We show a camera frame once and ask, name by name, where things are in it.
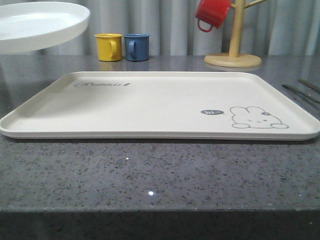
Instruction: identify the silver metal fork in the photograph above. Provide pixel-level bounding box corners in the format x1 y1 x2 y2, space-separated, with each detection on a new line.
282 84 320 106

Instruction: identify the white round plate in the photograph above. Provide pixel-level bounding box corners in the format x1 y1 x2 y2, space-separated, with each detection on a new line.
0 1 90 54

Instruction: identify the blue enamel mug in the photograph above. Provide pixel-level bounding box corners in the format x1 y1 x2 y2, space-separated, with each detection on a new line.
124 33 150 62

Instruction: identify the cream rabbit print tray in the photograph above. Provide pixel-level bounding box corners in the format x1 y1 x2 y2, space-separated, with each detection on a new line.
0 71 320 141

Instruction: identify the yellow enamel mug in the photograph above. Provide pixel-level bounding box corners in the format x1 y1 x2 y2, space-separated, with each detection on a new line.
95 33 123 62

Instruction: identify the wooden mug tree stand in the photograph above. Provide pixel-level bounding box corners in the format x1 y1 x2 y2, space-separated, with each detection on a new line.
204 0 265 68

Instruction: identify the red enamel mug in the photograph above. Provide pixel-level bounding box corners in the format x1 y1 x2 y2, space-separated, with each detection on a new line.
195 0 232 33

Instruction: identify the grey pleated curtain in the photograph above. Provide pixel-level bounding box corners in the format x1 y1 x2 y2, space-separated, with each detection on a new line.
38 0 320 56

